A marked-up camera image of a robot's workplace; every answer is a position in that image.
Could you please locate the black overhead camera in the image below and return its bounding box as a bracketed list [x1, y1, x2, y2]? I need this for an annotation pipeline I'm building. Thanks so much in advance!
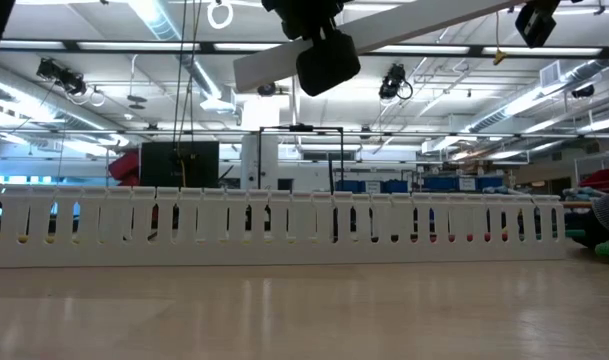
[378, 62, 415, 101]

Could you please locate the white duct cover strip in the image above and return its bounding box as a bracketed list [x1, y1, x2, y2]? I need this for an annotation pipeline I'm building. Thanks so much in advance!
[232, 0, 528, 94]

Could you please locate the white slotted cable duct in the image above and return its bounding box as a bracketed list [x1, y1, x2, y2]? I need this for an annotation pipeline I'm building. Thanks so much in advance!
[0, 184, 568, 269]

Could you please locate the multicoloured wire bundle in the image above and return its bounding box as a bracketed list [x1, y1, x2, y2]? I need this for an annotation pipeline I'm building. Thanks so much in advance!
[0, 234, 335, 246]

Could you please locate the black station frame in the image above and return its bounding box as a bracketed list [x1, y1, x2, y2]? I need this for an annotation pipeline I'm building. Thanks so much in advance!
[256, 124, 346, 194]

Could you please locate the white hanging ring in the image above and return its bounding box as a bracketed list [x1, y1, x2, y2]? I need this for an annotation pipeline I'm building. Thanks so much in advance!
[206, 0, 235, 31]

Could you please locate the red storage bin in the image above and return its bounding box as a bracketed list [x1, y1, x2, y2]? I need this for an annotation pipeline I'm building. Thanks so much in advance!
[577, 167, 609, 190]

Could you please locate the black overhead light bar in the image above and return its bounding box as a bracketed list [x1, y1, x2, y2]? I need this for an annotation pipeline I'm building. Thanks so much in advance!
[0, 41, 609, 58]

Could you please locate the black hanging cable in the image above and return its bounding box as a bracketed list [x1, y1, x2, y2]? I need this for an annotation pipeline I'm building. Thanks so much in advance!
[186, 0, 204, 144]
[172, 0, 189, 144]

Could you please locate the red storage bins stack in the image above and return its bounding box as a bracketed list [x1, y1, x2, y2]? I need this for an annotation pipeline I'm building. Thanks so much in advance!
[107, 150, 141, 187]

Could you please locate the black monitor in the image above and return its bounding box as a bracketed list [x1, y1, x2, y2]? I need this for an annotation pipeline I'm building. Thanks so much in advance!
[139, 140, 221, 189]

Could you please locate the yellow hanging tag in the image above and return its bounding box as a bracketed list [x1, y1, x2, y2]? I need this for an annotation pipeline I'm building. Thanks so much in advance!
[492, 9, 509, 67]

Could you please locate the blue storage bin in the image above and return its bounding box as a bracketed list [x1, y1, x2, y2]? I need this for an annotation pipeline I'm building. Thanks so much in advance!
[380, 179, 410, 194]
[476, 175, 505, 192]
[334, 179, 367, 194]
[423, 175, 459, 192]

